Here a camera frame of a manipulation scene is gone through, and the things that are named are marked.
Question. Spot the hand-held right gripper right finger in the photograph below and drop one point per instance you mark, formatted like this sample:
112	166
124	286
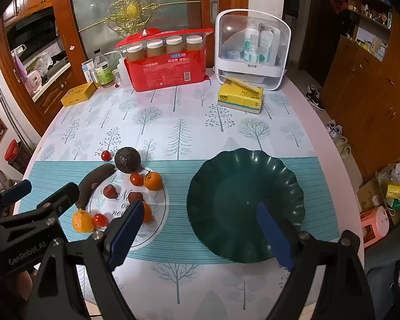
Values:
274	236

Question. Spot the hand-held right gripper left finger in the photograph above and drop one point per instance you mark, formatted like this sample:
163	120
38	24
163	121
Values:
126	233

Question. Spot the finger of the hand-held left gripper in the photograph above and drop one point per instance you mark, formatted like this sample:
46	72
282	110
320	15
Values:
61	196
17	189

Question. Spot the red cherry tomato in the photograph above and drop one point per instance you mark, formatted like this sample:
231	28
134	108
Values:
100	220
105	155
136	179

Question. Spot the small orange tangerine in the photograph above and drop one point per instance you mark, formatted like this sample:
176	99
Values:
148	211

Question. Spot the yellowish orange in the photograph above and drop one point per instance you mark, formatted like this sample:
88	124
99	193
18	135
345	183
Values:
82	221

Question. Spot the overripe dark banana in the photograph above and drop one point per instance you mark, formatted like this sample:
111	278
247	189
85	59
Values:
93	183

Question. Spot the small dark red fruit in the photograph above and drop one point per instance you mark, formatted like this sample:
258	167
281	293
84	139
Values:
135	196
109	191

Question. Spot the orange tangerine with stem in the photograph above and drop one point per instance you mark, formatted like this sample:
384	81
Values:
153	180

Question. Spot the dark green scalloped plate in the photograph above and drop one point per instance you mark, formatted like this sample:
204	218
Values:
233	190

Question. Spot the dark avocado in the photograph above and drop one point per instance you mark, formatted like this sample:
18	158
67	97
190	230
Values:
127	160

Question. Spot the person's left hand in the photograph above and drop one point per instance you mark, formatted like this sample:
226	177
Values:
19	285

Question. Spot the red-lidded trash bin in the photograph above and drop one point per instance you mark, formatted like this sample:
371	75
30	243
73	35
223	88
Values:
13	155

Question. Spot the teal striped table runner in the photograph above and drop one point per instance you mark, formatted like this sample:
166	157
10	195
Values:
180	176

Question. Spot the pink plastic stool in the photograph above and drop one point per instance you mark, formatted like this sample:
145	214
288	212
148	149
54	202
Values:
375	225

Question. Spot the yellow cardboard box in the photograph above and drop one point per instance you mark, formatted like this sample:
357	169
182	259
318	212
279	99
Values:
76	95

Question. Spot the grey chair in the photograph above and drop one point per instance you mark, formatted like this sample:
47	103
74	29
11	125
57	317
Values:
383	260

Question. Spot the pale slippers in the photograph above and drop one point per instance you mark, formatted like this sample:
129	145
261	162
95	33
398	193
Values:
343	146

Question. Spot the white shoes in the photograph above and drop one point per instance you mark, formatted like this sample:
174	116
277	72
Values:
335	129

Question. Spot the white and blue carton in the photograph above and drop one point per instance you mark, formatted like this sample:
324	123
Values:
87	70

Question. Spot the small glass jar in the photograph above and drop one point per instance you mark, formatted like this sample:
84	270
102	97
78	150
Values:
115	78

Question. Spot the clear bottle with green label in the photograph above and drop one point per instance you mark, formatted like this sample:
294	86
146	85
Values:
104	73

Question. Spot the yellow plastic bag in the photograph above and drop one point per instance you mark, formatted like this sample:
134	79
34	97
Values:
398	190

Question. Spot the white squeeze bottle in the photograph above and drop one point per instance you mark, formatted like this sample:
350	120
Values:
122	71

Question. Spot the yellow tissue pack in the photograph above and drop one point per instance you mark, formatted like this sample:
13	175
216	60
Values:
240	97

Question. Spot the black sneaker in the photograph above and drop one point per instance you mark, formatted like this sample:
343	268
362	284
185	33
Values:
315	98

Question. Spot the white-lidded jar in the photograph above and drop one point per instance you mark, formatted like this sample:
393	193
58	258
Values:
194	43
134	51
174	44
154	48

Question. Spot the red drink bottle pack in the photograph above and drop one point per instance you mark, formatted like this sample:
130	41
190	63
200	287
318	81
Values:
166	71

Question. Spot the brown wooden cabinet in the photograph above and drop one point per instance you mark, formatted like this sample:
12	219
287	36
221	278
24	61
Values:
370	90

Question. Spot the teal and white bottle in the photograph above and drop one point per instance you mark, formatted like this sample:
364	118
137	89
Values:
251	43

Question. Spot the gold door ornament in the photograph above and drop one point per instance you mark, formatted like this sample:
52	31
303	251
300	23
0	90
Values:
130	10

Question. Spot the dark wooden door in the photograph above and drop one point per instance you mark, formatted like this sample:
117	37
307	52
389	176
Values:
323	30

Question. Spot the wooden shelf with items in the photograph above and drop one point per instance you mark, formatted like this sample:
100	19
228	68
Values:
370	16

